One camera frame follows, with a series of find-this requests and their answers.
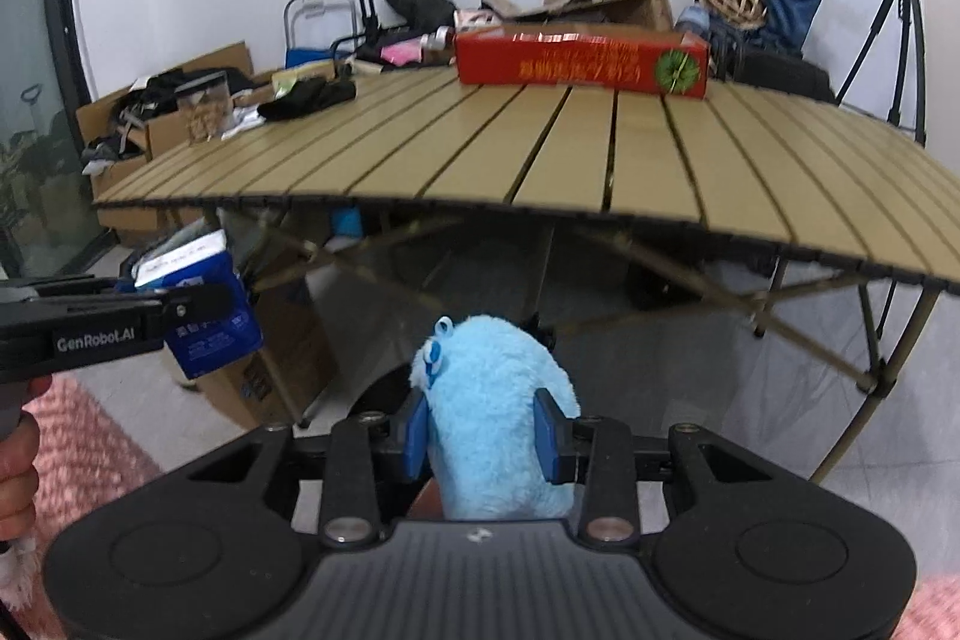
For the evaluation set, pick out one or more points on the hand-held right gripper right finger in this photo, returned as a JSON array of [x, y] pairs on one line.
[[551, 437]]

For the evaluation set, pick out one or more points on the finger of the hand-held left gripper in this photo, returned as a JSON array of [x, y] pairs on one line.
[[75, 289], [195, 302]]

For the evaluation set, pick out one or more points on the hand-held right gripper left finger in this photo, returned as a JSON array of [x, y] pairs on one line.
[[418, 437]]

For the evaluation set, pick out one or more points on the blue tissue pack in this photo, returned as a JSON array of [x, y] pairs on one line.
[[217, 347]]

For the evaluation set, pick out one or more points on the light blue plush toy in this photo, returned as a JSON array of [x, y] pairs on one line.
[[487, 400]]

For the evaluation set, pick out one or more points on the person's left hand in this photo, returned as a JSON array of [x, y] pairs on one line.
[[15, 482]]

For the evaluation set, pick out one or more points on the cardboard box with blue triangle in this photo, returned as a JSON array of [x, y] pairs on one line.
[[285, 355]]

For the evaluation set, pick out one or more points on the clear jar with black lid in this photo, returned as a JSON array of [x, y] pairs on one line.
[[202, 111]]

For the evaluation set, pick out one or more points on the glass sliding door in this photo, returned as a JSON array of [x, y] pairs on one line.
[[30, 85]]

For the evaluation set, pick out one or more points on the black cloth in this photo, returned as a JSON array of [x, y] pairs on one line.
[[307, 99]]

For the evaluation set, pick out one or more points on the plain cardboard box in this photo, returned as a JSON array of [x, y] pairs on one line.
[[217, 59]]

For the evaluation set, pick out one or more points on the tan folding slatted table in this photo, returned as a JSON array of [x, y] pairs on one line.
[[600, 145]]

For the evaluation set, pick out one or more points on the pink packet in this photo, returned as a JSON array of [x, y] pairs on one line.
[[401, 54]]

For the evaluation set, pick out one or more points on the red flat box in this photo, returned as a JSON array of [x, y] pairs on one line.
[[570, 63]]

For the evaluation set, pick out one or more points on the person's right leg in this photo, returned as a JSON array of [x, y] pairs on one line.
[[934, 614]]

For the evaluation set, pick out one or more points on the silver frame folding chair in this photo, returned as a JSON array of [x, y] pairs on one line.
[[307, 57]]

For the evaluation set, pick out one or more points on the black camera tripod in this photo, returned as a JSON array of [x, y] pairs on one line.
[[906, 10]]

